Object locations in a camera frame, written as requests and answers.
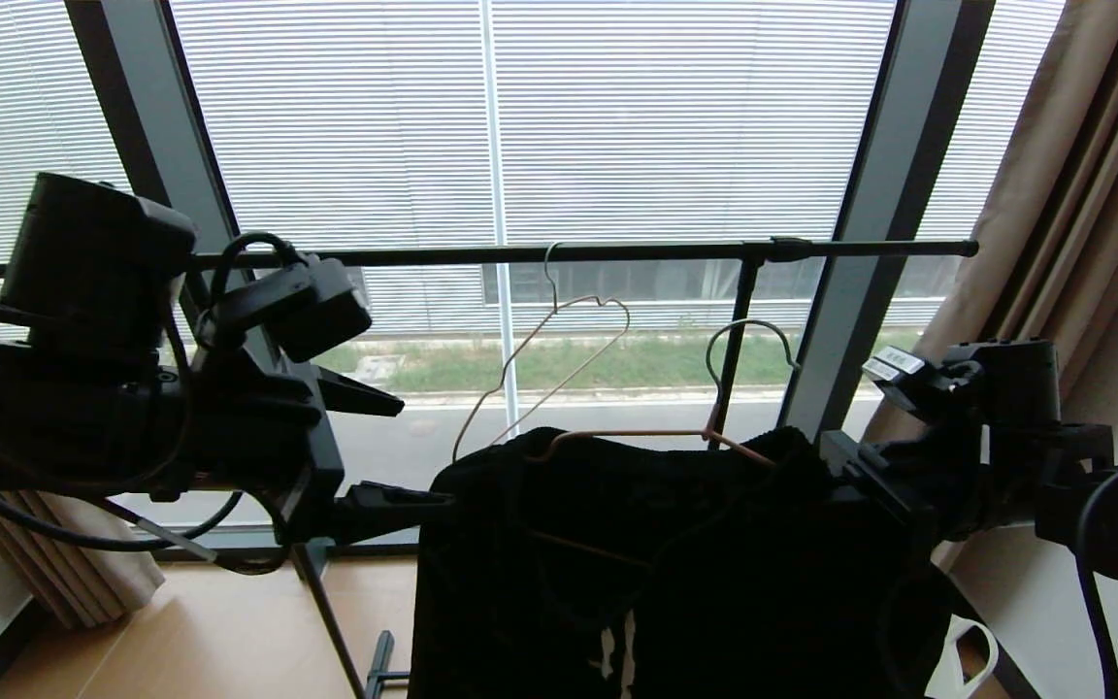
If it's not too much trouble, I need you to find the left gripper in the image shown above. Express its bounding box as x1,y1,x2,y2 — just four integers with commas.
171,348,455,545

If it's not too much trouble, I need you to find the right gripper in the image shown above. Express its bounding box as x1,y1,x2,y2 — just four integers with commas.
819,427,992,545

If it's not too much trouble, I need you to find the pink clothes hanger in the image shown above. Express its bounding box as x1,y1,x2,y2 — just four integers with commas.
528,318,803,469
450,241,632,464

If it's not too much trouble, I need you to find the black sweatshirt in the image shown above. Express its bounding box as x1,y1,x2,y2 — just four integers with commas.
409,425,958,699

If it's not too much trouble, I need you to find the white laundry basket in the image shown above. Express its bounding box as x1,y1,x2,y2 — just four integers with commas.
926,615,1002,699

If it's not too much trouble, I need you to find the black clothes rack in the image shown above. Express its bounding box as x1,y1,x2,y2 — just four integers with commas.
0,236,979,699

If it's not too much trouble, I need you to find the beige curtain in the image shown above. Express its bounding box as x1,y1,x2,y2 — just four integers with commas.
0,243,167,630
860,0,1118,574

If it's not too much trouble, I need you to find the window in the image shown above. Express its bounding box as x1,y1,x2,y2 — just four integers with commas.
0,0,1069,564

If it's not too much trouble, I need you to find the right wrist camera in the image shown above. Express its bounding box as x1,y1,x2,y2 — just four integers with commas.
862,338,1063,433

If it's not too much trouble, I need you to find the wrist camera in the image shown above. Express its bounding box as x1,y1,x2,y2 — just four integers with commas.
862,338,1063,433
192,254,373,368

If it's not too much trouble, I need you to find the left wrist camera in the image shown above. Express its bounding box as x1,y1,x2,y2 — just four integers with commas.
192,254,373,368

